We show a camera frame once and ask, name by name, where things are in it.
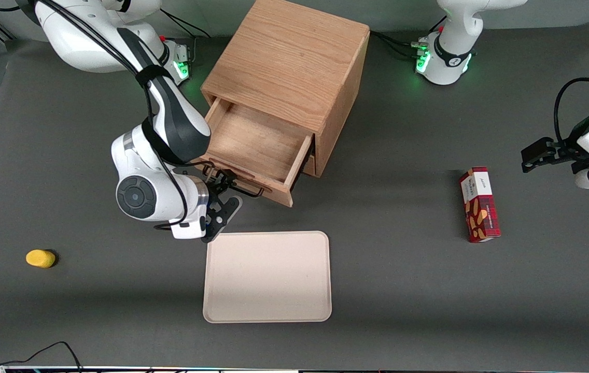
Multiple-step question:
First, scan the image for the wooden drawer without slot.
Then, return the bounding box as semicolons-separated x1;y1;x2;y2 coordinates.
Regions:
300;150;317;177

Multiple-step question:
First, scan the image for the yellow lemon toy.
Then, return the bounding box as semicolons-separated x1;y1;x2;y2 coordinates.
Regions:
25;249;57;269

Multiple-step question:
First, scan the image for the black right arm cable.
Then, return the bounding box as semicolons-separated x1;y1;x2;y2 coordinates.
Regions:
0;0;189;232

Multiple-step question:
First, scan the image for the black left base cable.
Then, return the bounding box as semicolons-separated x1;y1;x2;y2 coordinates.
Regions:
370;30;422;50
377;36;426;59

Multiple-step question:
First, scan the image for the black right base cable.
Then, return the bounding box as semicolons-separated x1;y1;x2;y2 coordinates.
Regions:
162;8;212;40

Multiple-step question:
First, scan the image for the red plaid shortbread box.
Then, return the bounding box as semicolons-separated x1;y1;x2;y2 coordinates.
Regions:
458;166;501;243

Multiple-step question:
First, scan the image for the oak wooden drawer cabinet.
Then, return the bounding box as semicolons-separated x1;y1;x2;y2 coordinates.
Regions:
200;0;370;178

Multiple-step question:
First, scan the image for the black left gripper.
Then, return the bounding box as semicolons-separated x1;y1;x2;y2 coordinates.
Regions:
521;137;589;175

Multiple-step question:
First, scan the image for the thin black table-edge cable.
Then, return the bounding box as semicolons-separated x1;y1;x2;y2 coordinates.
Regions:
0;341;83;373

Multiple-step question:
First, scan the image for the black base cable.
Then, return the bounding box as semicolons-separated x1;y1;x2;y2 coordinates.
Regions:
162;8;212;40
377;36;426;59
370;30;422;50

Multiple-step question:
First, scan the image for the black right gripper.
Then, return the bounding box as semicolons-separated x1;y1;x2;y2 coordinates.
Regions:
202;174;243;243

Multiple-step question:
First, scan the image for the wooden drawer with slot grip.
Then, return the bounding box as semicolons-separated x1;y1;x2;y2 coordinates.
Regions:
194;97;314;208

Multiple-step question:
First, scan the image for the beige plastic tray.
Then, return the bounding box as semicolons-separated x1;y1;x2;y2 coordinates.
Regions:
203;231;332;324

